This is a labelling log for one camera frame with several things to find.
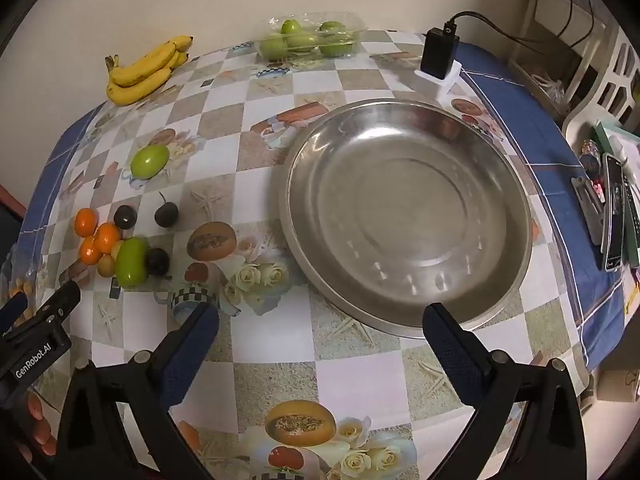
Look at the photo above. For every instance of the white shelf frame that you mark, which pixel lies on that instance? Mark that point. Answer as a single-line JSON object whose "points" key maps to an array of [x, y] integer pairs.
{"points": [[537, 0]]}

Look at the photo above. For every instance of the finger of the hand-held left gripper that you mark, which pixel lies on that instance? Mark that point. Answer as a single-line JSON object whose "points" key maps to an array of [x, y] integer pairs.
{"points": [[55, 307], [12, 312]]}

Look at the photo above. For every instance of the dark plum with stem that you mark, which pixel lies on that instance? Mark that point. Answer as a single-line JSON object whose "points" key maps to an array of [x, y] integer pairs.
{"points": [[166, 215]]}

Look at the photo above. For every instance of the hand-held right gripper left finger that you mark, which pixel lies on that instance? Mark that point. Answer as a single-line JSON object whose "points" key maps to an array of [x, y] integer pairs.
{"points": [[192, 340]]}

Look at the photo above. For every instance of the grey metal stapler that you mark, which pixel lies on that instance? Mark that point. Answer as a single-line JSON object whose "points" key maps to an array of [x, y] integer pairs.
{"points": [[587, 205]]}

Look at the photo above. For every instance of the round steel basin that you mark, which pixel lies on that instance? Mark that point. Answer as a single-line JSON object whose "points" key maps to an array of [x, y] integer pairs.
{"points": [[410, 220]]}

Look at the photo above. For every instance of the clear plastic bag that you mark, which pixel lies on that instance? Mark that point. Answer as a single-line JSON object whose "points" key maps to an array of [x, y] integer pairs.
{"points": [[20, 287]]}

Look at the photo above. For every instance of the checkered printed tablecloth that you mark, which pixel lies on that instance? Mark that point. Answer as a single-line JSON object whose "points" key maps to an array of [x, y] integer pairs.
{"points": [[350, 80]]}

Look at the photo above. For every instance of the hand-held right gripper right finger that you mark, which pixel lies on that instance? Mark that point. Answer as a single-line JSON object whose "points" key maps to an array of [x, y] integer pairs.
{"points": [[452, 350]]}

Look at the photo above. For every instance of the small orange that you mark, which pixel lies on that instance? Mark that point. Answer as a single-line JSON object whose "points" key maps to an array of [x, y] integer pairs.
{"points": [[86, 221], [107, 238], [90, 251]]}

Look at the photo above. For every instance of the white plastic stand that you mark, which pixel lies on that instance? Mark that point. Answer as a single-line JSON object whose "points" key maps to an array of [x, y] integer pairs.
{"points": [[447, 85]]}

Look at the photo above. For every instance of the green box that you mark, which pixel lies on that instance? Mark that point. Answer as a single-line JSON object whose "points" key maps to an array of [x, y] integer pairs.
{"points": [[607, 135]]}

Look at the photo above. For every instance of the person's left hand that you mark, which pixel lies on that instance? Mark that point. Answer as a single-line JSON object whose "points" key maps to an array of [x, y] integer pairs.
{"points": [[40, 425]]}

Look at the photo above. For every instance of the white plastic bag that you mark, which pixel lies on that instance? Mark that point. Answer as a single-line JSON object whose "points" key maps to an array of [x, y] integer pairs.
{"points": [[552, 91]]}

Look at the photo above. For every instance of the small yellow loquat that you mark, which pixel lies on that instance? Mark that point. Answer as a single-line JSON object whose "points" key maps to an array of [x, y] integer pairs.
{"points": [[106, 265], [118, 249]]}

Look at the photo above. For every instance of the white plastic chair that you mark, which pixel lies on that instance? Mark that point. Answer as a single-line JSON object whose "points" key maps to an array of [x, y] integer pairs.
{"points": [[600, 85]]}

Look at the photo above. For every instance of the pile of small green apples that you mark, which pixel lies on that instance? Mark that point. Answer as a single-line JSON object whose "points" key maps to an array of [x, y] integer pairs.
{"points": [[274, 48]]}

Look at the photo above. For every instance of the oval green fruit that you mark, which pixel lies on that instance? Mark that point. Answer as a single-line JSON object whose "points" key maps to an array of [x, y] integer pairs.
{"points": [[131, 262], [149, 161]]}

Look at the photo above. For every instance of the yellow banana bunch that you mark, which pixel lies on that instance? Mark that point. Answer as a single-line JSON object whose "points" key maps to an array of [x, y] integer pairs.
{"points": [[140, 85]]}

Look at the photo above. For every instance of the black smartphone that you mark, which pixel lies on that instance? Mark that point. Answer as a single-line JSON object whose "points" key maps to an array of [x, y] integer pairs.
{"points": [[614, 210]]}

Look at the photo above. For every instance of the black power adapter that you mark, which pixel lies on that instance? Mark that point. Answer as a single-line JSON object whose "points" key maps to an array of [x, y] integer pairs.
{"points": [[439, 52]]}

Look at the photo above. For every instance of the clear plastic clamshell container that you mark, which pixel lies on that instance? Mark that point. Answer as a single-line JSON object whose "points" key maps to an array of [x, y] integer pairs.
{"points": [[350, 20]]}

